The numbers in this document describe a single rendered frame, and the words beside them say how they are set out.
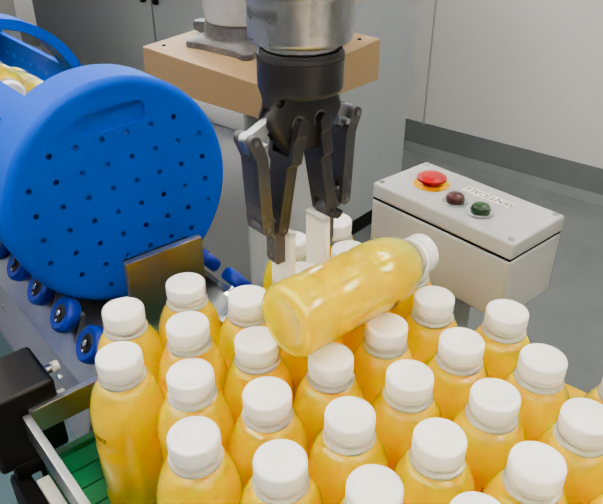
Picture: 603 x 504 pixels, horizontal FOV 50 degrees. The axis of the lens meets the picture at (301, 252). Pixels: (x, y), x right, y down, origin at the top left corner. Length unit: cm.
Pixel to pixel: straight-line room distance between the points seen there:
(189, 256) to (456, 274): 31
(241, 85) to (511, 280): 77
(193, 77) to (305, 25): 92
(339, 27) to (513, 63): 305
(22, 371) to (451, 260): 47
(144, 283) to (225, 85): 68
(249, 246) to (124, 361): 95
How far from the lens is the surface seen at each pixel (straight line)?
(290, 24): 52
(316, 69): 54
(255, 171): 56
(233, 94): 135
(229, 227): 152
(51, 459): 65
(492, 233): 71
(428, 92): 382
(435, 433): 50
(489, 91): 365
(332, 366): 54
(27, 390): 69
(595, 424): 54
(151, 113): 79
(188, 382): 54
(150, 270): 77
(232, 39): 145
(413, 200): 77
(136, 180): 81
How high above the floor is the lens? 143
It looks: 31 degrees down
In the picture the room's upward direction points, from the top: straight up
